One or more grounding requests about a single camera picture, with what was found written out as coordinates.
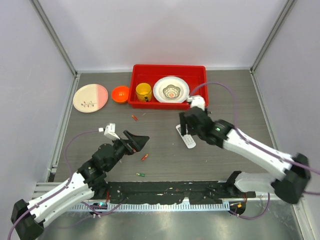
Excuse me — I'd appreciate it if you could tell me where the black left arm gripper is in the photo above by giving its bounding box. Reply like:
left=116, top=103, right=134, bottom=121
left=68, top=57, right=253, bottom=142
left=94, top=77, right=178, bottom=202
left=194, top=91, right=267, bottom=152
left=105, top=130, right=149, bottom=171

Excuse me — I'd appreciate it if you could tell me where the white remote control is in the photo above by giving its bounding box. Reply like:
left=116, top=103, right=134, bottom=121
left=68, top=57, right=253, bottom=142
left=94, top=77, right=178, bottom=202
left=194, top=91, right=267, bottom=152
left=175, top=124, right=196, bottom=149

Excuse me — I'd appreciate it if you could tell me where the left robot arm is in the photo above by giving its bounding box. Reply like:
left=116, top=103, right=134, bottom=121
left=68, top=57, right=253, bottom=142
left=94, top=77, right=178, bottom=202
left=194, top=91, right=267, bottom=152
left=7, top=130, right=150, bottom=240

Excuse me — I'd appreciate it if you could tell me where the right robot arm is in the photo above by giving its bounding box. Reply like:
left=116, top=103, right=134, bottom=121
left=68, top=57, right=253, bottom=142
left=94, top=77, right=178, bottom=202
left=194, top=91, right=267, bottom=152
left=179, top=107, right=311, bottom=204

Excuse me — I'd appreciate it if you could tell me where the patterned small bowl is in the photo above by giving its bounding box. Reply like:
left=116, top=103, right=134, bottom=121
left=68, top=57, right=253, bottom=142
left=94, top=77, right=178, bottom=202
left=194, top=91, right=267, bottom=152
left=162, top=84, right=181, bottom=99

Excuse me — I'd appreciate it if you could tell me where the white plate in bin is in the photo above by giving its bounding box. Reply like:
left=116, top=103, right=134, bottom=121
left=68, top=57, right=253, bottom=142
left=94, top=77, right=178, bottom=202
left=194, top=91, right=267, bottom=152
left=152, top=76, right=190, bottom=104

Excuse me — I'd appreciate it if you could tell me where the yellow mug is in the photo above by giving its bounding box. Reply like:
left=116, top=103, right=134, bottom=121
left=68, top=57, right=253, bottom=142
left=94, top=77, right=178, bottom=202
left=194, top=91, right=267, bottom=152
left=135, top=83, right=153, bottom=102

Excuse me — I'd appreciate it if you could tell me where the orange plastic bowl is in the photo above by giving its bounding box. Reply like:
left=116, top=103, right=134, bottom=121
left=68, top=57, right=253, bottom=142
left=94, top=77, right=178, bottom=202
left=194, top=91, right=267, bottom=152
left=111, top=85, right=130, bottom=104

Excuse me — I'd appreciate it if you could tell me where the pink and white plate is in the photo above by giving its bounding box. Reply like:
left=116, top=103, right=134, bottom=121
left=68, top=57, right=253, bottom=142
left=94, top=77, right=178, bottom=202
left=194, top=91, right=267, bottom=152
left=72, top=83, right=109, bottom=113

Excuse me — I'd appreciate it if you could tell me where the red plastic bin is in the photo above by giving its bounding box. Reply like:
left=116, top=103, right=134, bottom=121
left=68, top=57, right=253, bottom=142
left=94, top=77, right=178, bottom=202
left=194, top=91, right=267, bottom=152
left=128, top=64, right=207, bottom=110

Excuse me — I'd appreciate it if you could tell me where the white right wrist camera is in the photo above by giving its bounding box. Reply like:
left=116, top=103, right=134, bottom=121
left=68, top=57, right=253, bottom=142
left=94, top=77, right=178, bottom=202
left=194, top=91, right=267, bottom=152
left=186, top=95, right=206, bottom=111

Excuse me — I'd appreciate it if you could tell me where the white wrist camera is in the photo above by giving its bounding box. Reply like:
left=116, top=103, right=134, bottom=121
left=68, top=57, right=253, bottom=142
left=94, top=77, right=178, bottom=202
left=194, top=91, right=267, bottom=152
left=98, top=123, right=120, bottom=141
left=186, top=95, right=206, bottom=111

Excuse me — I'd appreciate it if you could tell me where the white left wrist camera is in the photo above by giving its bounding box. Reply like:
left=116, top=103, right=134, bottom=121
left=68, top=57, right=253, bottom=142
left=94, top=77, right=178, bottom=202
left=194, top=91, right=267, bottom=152
left=98, top=123, right=120, bottom=141

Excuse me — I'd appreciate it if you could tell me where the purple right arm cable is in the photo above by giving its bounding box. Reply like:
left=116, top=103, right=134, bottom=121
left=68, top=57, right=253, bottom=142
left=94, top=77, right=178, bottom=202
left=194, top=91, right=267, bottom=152
left=189, top=82, right=320, bottom=196

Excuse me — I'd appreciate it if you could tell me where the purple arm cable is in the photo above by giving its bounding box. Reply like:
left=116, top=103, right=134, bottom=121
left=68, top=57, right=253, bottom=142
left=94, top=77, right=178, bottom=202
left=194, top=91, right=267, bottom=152
left=7, top=129, right=101, bottom=240
left=189, top=82, right=320, bottom=196

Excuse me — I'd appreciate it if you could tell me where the aluminium front rail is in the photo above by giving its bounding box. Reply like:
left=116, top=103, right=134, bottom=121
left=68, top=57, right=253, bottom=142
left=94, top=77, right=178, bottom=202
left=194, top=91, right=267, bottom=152
left=66, top=201, right=230, bottom=213

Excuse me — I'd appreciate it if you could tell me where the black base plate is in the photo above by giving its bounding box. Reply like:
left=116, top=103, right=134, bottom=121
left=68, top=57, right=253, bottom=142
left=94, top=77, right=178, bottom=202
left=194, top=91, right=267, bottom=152
left=90, top=181, right=256, bottom=205

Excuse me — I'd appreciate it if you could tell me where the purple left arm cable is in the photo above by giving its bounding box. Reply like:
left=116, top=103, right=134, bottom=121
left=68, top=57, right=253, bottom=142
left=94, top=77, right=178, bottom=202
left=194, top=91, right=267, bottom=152
left=7, top=129, right=101, bottom=240

